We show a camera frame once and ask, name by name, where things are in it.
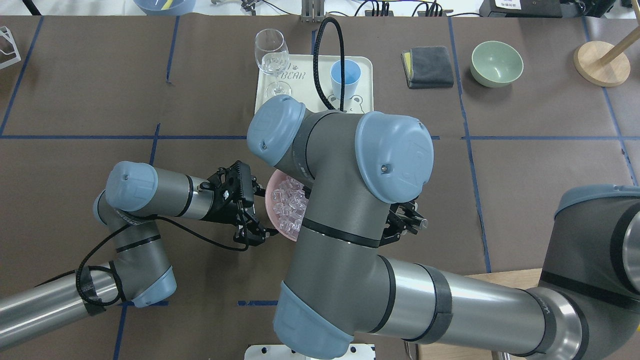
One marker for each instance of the aluminium frame post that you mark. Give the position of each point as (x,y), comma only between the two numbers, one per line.
(312,11)

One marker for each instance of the wooden cutting board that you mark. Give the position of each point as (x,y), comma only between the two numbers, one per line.
(519,279)

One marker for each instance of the dark grey folded cloth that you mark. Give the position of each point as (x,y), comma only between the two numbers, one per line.
(428,67)

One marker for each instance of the clear wine glass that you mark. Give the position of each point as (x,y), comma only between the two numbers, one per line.
(272,57)

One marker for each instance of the yellow plastic fork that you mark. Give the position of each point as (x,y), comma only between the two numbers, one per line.
(165,6)

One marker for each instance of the light blue cup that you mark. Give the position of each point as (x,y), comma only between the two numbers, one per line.
(345,76)

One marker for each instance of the white serving tray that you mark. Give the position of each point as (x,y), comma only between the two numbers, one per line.
(299,76)

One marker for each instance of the blue bowl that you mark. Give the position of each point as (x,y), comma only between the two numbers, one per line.
(179,7)

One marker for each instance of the clear ice cubes pile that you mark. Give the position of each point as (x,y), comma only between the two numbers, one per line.
(290,205)

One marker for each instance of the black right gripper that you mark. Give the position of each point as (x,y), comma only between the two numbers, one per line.
(398,220)

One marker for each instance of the green ceramic bowl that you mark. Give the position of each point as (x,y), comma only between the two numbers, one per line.
(495,64)

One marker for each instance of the pink bowl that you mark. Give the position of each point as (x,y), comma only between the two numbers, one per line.
(274,200)

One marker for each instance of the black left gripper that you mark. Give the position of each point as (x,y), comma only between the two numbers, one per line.
(218,207)

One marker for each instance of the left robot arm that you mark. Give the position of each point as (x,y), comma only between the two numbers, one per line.
(131,264)

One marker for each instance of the white wire cup rack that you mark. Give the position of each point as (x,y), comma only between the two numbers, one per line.
(9,52)

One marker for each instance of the wooden paper towel stand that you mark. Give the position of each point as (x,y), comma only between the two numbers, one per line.
(604,64)

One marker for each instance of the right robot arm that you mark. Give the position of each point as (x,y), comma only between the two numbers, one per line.
(364,172)

